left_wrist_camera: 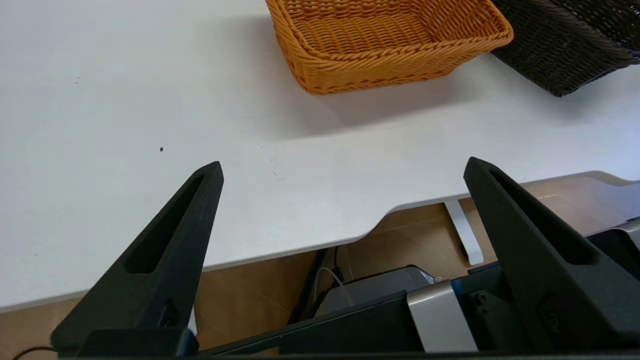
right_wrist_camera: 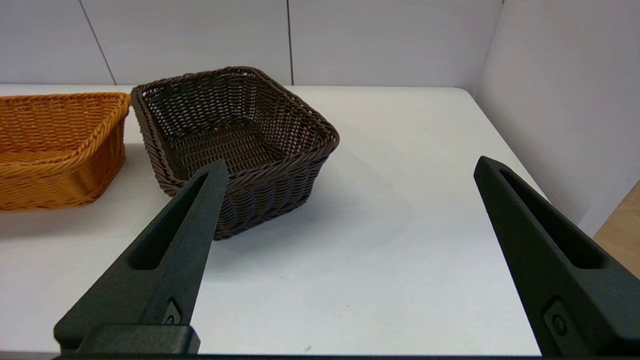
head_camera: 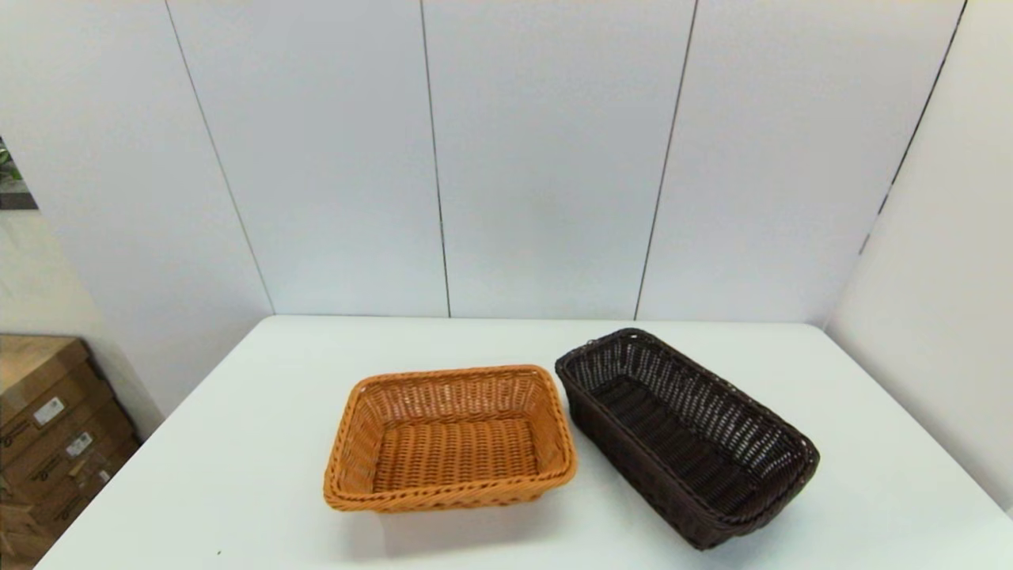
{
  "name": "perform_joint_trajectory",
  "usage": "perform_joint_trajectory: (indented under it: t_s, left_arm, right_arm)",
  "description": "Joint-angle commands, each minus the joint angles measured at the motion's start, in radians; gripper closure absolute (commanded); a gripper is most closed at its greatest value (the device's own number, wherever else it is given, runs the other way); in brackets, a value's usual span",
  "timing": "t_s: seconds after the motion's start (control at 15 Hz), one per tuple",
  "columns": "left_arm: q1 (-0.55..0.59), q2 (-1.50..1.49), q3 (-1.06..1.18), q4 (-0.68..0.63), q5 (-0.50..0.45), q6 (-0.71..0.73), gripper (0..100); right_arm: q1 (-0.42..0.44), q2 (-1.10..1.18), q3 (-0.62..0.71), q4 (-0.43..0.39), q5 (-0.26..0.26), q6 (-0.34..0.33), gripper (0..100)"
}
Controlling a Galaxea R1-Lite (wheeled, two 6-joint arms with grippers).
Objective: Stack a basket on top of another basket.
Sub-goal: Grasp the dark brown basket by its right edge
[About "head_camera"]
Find orange wicker basket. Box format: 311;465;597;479
322;364;579;514

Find dark brown wicker basket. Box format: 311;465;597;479
554;327;821;551

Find dark framed plant picture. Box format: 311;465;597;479
0;141;38;210

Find brown cardboard box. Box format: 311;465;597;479
0;503;60;569
0;396;134;496
0;439;145;539
0;334;112;452

